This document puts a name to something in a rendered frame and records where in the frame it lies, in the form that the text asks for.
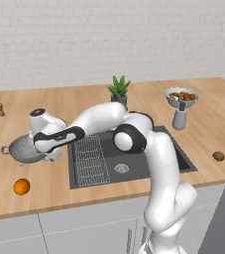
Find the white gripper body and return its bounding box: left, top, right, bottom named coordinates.
left=43, top=147, right=64, bottom=164

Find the grey metal colander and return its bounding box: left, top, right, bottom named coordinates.
left=0, top=133, right=53, bottom=167

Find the round metal sink drain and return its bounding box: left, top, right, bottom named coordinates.
left=113, top=162, right=131, bottom=175

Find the dark grey sink basin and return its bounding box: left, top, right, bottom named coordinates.
left=66, top=125, right=198, bottom=191

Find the grey sink faucet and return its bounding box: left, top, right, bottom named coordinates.
left=113, top=92, right=126, bottom=105

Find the brown kiwi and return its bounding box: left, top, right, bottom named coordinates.
left=212, top=151, right=225, bottom=163

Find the orange fruit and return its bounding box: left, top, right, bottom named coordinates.
left=13, top=178, right=32, bottom=196

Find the white cupboard door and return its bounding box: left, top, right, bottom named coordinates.
left=0, top=213, right=42, bottom=254
left=176, top=184, right=225, bottom=254
left=38, top=197, right=152, bottom=254

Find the green potted plant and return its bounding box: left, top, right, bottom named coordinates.
left=106, top=74, right=132, bottom=111

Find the grey pepper mill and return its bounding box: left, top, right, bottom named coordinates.
left=171, top=101, right=188, bottom=131

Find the pale bowl of fruit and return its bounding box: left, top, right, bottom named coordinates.
left=164, top=86, right=200, bottom=109

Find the dark grey dishwasher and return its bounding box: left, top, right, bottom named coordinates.
left=198, top=181, right=225, bottom=254

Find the wire rack in sink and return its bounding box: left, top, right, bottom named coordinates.
left=73, top=134, right=112, bottom=187

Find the grey cupboard handle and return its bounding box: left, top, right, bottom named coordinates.
left=126, top=227, right=134, bottom=254
left=142, top=225, right=149, bottom=253

